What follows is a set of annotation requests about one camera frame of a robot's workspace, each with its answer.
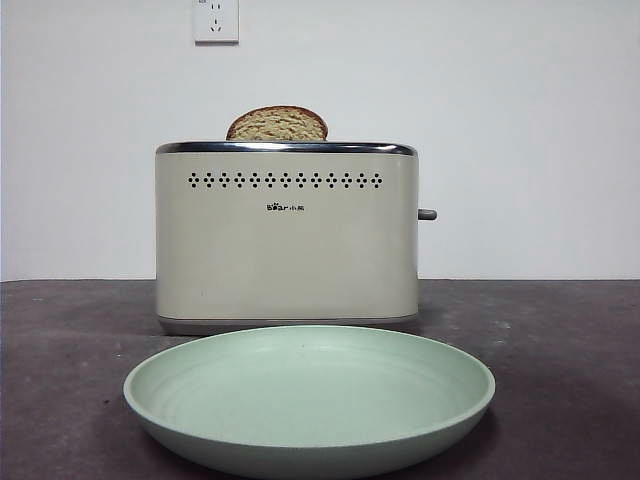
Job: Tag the pale green round plate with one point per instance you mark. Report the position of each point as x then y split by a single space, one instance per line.
310 400

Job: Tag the grey toaster lever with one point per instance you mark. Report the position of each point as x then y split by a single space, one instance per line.
428 215

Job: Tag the cream two-slot toaster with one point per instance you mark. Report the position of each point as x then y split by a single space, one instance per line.
285 260

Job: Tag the large toasted bread slice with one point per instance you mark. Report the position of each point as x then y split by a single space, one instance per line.
277 125

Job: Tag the white wall socket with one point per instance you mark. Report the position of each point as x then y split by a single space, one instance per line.
216 22

